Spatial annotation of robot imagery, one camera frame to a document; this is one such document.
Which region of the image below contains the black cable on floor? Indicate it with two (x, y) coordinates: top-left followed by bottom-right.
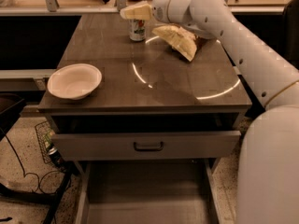
(0, 126), (73, 196)

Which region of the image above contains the white paper bowl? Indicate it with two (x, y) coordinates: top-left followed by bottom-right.
(47, 63), (103, 100)

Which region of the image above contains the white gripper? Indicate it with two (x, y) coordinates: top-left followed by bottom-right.
(120, 0), (192, 24)

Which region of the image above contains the grey drawer cabinet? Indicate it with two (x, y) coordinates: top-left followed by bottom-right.
(37, 13), (253, 166)

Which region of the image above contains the wire mesh basket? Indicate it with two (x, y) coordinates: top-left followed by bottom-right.
(35, 121), (57, 166)

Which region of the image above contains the green and white soda can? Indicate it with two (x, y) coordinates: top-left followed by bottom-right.
(129, 20), (146, 42)

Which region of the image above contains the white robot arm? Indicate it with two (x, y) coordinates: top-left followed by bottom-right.
(121, 0), (299, 224)

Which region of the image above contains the dark can in basket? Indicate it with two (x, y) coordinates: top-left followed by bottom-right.
(48, 147), (64, 167)

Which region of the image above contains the open grey middle drawer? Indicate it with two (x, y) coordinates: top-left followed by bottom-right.
(75, 160), (223, 224)

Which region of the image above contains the black drawer handle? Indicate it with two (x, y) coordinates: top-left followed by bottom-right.
(133, 142), (164, 152)

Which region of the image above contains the brown chip bag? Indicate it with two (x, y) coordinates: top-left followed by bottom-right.
(152, 25), (214, 62)

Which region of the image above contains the grey top drawer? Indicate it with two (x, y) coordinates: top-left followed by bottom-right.
(51, 131), (241, 161)

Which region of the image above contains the black stand at left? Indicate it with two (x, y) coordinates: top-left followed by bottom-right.
(0, 93), (78, 224)

